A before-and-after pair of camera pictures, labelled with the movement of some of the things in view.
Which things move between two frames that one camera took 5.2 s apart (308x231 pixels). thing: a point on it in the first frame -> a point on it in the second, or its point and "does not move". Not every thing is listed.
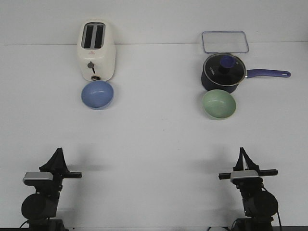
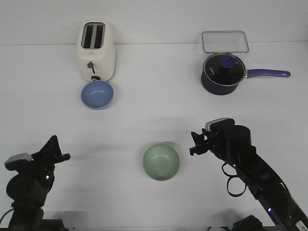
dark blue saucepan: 225,71 does not move
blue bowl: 97,95 does not move
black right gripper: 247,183 -> 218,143
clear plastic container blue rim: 225,42 does not move
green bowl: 218,104 -> 161,161
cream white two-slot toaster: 96,51 does not move
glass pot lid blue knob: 224,69 does not move
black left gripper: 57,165 -> 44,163
